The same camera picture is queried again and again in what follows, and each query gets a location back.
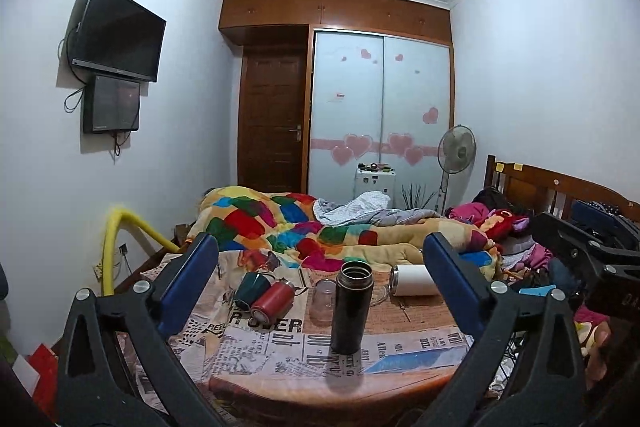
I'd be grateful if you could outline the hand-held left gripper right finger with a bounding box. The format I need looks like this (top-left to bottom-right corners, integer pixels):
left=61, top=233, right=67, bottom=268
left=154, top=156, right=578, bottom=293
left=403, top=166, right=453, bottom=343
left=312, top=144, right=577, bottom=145
left=422, top=232, right=588, bottom=427

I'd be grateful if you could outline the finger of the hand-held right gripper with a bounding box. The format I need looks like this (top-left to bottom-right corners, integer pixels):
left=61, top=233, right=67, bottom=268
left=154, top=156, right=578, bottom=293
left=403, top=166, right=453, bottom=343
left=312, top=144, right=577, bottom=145
left=531, top=213, right=622, bottom=282
left=571, top=199, right=640, bottom=254

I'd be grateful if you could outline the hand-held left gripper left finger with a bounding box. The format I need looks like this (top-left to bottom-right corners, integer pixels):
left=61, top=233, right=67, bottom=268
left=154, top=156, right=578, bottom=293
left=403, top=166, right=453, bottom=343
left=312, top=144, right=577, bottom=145
left=54, top=233, right=226, bottom=427

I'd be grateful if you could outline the white thermos cup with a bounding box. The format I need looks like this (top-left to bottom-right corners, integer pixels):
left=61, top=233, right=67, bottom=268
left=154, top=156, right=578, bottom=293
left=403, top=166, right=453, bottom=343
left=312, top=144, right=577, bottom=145
left=389, top=263, right=441, bottom=297

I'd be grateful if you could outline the red thermos cup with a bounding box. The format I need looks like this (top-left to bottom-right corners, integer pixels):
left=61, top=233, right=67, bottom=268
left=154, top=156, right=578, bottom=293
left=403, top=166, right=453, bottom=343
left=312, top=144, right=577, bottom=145
left=250, top=278, right=297, bottom=331

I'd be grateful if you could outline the black thermos cup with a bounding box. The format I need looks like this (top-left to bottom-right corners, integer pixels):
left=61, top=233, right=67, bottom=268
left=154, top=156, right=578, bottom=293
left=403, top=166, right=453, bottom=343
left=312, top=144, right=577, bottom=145
left=330, top=259, right=373, bottom=356

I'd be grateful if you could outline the clear glass cup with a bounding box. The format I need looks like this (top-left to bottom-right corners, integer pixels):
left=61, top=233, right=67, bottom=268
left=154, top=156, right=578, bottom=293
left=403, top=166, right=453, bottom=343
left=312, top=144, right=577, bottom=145
left=310, top=279, right=337, bottom=324

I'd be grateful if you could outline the person's right hand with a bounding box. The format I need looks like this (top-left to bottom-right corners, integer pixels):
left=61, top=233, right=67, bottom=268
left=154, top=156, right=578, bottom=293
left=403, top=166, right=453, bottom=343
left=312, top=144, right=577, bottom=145
left=586, top=324, right=615, bottom=387

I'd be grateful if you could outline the pile of clothes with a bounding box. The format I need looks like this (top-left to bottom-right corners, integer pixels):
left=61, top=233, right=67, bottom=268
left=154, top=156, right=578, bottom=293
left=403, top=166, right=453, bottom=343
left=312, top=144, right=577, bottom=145
left=500, top=231, right=587, bottom=299

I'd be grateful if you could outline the bamboo table mat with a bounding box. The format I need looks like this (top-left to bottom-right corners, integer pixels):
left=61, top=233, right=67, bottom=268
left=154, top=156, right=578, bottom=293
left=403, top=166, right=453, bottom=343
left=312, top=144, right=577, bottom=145
left=299, top=267, right=458, bottom=339

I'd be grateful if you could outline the light blue card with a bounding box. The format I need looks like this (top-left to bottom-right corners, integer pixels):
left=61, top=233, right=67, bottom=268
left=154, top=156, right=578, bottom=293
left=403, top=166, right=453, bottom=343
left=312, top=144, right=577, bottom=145
left=519, top=286, right=557, bottom=301

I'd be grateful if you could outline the teal mug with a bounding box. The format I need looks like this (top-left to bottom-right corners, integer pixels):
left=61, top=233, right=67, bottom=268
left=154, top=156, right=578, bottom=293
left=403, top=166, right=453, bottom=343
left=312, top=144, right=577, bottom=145
left=233, top=271, right=276, bottom=311

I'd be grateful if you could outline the wooden bed headboard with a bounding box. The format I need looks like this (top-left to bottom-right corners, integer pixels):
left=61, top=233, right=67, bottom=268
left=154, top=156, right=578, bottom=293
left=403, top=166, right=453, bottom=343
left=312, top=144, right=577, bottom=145
left=484, top=154, right=640, bottom=229

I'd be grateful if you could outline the red plush toy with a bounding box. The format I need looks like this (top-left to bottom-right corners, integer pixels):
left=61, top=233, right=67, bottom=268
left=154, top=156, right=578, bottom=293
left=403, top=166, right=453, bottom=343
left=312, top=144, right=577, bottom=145
left=475, top=207, right=531, bottom=242

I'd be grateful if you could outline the pink clothing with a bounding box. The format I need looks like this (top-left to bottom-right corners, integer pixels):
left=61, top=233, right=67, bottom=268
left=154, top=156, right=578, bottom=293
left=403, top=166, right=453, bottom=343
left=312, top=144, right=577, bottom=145
left=446, top=203, right=493, bottom=225

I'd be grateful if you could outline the clear glass dish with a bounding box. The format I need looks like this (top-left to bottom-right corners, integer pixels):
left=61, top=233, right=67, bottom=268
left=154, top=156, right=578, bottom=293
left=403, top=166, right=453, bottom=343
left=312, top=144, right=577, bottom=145
left=369, top=282, right=391, bottom=307

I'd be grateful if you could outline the dark leafy plant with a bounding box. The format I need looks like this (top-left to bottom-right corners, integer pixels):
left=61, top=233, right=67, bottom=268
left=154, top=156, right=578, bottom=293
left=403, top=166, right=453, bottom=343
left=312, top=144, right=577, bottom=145
left=400, top=183, right=437, bottom=210

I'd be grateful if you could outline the yellow foam pipe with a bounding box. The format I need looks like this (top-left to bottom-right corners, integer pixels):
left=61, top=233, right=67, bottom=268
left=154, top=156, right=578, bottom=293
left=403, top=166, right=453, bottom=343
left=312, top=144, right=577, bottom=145
left=100, top=204, right=182, bottom=297

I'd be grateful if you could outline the colourful patchwork quilt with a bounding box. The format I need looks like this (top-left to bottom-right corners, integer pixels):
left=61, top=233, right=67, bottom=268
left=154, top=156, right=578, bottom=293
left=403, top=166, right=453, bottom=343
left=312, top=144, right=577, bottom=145
left=187, top=187, right=501, bottom=282

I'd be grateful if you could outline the newspaper print tablecloth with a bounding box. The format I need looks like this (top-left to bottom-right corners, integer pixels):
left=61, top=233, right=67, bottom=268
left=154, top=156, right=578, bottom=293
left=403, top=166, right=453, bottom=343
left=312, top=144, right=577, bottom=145
left=135, top=249, right=476, bottom=397

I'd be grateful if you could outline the grey striped blanket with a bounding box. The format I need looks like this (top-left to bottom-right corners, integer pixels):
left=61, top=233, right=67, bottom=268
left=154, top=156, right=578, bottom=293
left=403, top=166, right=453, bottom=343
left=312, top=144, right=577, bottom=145
left=313, top=191, right=447, bottom=229

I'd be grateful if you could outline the small white appliance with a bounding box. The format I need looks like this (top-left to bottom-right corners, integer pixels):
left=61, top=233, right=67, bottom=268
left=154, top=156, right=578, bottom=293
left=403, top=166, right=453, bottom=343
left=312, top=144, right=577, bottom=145
left=354, top=166, right=397, bottom=199

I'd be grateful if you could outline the standing electric fan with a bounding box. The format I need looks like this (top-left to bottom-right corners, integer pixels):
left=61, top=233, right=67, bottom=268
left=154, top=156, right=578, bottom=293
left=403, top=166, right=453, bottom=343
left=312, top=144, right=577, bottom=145
left=434, top=125, right=477, bottom=214

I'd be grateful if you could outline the brown wooden door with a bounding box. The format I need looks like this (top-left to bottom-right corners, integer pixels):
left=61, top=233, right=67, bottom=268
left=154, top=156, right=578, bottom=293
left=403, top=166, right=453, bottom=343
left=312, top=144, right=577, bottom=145
left=239, top=52, right=307, bottom=196

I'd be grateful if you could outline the red paper bag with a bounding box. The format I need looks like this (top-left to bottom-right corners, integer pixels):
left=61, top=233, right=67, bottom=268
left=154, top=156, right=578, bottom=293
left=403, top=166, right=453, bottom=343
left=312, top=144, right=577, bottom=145
left=27, top=343, right=61, bottom=409

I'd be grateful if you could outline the wooden wardrobe with glass doors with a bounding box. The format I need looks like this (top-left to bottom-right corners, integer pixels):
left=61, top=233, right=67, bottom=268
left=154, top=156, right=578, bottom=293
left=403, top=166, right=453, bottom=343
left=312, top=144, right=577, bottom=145
left=218, top=0, right=455, bottom=214

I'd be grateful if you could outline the small black wall monitor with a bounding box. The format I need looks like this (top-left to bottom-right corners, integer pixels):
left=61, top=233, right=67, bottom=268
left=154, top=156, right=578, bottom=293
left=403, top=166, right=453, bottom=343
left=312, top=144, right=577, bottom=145
left=82, top=74, right=142, bottom=136

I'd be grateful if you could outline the black television cable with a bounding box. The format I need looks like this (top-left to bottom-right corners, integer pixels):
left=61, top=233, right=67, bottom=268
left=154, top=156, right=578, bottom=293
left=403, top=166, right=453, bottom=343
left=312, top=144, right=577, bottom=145
left=56, top=36, right=85, bottom=114

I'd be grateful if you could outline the black wall television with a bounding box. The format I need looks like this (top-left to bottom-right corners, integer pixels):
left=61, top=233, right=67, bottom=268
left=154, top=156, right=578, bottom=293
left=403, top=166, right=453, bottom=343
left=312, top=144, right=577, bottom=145
left=67, top=0, right=167, bottom=84

